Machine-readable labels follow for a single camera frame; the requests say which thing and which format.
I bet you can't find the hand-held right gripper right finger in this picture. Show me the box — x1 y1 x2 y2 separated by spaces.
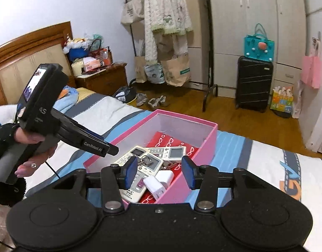
182 155 258 212

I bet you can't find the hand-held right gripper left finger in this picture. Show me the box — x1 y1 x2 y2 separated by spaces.
52 156 139 213

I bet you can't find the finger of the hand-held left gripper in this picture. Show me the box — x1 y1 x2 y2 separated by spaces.
72 122 104 142
51 109 119 158

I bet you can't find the cream button remote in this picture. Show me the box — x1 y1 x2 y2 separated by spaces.
120 172 148 204

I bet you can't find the metal key bunch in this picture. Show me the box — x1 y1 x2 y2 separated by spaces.
138 155 178 171

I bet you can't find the white cube charger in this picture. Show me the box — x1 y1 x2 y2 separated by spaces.
155 170 174 189
143 176 167 200

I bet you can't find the pink cardboard box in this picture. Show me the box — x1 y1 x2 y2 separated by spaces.
83 109 218 205

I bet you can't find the person's left forearm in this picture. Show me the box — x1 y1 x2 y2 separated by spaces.
0 122 26 208

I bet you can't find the person's left hand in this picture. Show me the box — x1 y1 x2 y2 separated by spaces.
14 133 58 178

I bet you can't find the blue towel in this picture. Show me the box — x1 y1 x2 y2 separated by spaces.
55 85 79 113

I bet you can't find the white pillow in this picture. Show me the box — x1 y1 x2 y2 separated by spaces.
0 105 18 125

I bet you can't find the red glasses-print pouch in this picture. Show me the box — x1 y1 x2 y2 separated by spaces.
138 131 199 204

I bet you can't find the wooden headboard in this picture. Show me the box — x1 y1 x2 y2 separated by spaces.
0 21 77 108

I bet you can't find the dark bag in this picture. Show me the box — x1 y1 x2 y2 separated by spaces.
112 85 136 103

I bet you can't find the grey shoe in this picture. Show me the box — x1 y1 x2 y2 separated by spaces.
135 93 149 107

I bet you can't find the wooden nightstand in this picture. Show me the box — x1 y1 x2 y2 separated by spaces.
74 63 128 96

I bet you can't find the blue container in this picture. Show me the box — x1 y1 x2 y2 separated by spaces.
69 47 88 61

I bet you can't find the tissue box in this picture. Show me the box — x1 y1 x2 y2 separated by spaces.
82 56 102 72

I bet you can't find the striped bedsheet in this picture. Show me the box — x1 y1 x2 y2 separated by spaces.
0 87 322 252

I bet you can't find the red printed bag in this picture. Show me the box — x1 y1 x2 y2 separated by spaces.
88 39 113 66

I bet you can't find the small brown paper bag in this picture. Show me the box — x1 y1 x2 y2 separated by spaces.
135 55 148 84

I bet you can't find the black clothes rack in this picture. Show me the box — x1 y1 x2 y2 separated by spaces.
123 0 219 112

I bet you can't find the white printed plastic pack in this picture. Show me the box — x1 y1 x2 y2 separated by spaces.
145 63 165 84

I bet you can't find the large brown paper bag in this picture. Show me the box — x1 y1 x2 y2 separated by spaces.
161 54 192 87

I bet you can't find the black suitcase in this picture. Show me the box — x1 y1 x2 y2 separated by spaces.
236 56 274 113

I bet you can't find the colourful gift bag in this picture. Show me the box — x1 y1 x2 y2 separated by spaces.
270 85 294 114

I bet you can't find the canvas tote bag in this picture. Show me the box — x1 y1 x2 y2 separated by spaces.
121 0 145 26

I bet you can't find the white plastic bag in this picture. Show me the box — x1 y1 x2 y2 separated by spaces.
292 80 305 119

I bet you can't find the teal tote bag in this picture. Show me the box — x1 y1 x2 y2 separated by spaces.
244 23 275 62

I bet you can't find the cream knit cardigan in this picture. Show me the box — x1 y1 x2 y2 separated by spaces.
144 0 193 63

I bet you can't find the beige wardrobe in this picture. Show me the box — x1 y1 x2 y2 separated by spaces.
182 0 308 99

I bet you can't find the pink paper bag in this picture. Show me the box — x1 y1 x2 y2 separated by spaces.
300 38 322 89

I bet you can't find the black cable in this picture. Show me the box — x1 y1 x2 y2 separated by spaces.
44 159 60 180

